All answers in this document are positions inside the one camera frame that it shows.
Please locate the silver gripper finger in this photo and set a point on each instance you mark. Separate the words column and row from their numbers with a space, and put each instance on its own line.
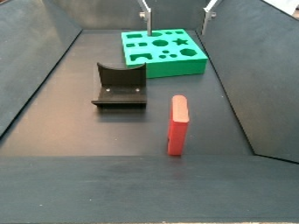
column 208, row 14
column 145, row 15

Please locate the red rectangular block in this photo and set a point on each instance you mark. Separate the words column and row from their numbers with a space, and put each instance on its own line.
column 179, row 121

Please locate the green shape-sorter board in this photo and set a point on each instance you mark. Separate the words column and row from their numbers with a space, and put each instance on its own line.
column 168, row 52

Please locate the black curved holder stand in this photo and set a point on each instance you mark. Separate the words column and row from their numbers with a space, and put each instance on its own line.
column 121, row 86

